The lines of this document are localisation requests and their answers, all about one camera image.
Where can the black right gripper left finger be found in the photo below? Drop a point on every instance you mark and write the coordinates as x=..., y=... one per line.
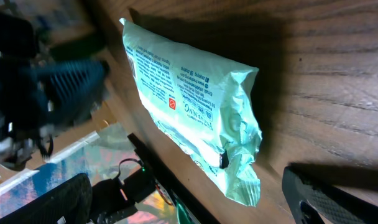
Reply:
x=70, y=200

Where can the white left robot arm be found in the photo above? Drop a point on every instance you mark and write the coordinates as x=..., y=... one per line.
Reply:
x=38, y=102

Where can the green tissue pack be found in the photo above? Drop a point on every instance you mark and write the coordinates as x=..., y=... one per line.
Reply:
x=202, y=102

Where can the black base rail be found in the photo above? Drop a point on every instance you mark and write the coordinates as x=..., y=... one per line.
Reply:
x=115, y=199

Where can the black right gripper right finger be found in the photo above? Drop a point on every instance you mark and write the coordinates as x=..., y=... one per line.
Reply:
x=310, y=199

